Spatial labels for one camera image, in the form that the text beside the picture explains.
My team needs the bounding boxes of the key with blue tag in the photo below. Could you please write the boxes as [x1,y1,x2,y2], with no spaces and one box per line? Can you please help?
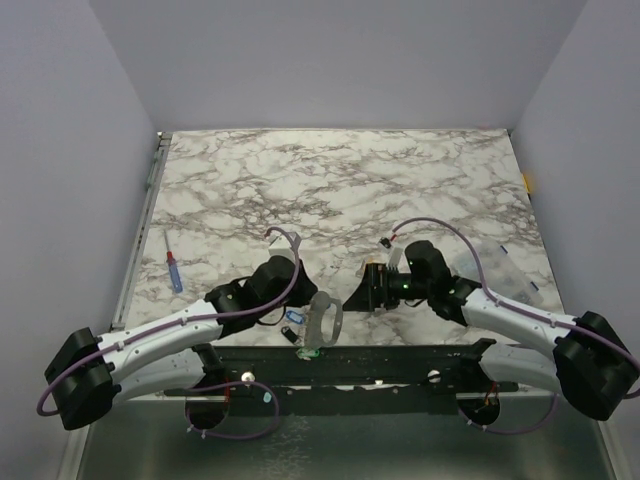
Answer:
[285,310,306,325]
[281,326,298,344]

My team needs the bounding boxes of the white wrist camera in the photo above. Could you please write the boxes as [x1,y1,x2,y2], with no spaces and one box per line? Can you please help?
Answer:
[268,232,301,262]
[378,235,403,270]

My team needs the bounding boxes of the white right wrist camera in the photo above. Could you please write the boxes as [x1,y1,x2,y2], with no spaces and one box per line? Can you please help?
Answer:
[378,235,403,270]

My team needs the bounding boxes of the front aluminium frame rail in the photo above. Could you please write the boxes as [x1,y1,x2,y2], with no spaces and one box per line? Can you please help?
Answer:
[82,352,609,401]

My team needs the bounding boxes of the blue handled screwdriver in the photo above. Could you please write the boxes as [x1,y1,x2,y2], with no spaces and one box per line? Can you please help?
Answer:
[163,231,183,294]

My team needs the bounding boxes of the key with green tag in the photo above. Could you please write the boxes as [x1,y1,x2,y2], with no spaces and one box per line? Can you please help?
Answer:
[296,348,320,361]

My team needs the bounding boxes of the aluminium table edge rail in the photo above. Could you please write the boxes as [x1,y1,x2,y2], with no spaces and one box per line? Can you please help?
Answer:
[109,132,173,331]

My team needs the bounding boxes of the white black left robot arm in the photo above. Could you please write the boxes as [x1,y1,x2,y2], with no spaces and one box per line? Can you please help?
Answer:
[42,255,318,431]

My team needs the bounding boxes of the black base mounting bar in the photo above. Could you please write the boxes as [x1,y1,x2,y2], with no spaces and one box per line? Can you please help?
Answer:
[167,340,495,416]

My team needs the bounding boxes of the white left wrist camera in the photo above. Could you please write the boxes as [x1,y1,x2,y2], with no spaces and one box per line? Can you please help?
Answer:
[268,232,301,262]

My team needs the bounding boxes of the clear plastic box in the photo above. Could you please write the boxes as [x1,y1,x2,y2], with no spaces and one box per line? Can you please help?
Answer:
[471,237,543,307]

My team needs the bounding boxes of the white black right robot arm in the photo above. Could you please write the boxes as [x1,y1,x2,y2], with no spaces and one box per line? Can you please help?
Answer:
[343,241,639,421]

